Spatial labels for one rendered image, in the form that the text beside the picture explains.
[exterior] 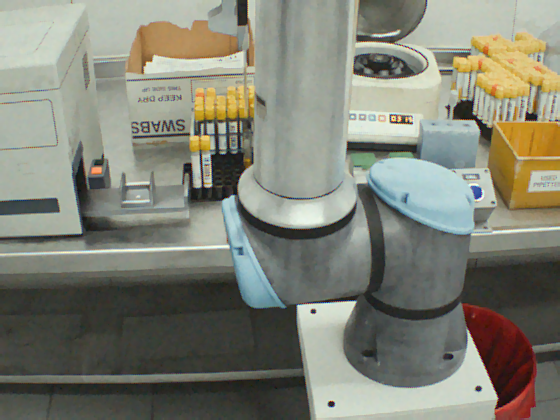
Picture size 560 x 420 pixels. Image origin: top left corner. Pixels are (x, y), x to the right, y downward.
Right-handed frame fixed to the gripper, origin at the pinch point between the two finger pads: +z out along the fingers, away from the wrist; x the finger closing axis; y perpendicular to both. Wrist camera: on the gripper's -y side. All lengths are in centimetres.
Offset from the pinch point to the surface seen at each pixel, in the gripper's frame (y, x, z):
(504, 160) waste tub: -43.1, 5.8, 19.6
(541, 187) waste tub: -48, 11, 22
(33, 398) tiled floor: 63, -31, 114
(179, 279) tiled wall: 18, -51, 87
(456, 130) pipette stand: -35.2, 1.5, 16.1
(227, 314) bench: 5, -35, 87
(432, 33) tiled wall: -46, -51, 18
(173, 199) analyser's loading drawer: 11.8, 9.5, 22.1
